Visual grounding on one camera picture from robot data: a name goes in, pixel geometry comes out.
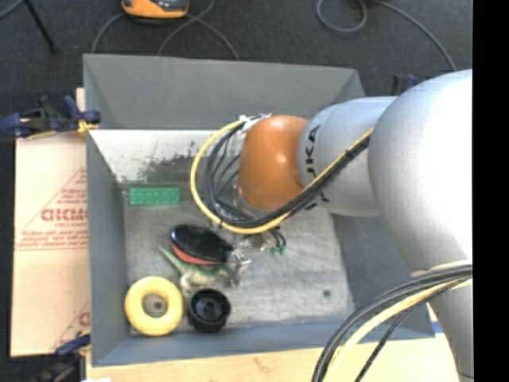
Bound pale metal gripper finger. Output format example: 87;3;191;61
227;263;242;289
231;248;253;267

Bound green toy dinosaur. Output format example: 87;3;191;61
157;245;232;290

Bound black round cap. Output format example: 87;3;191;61
186;287;233;333

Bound black and red oval object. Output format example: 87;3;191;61
169;223;236;267

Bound grey metal bin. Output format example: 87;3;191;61
82;53;437;368

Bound dark green flat block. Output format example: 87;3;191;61
127;185;182;208

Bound brown cardboard board red print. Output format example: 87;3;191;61
9;132;92;358

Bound yellow ring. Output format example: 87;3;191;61
123;275;185;337

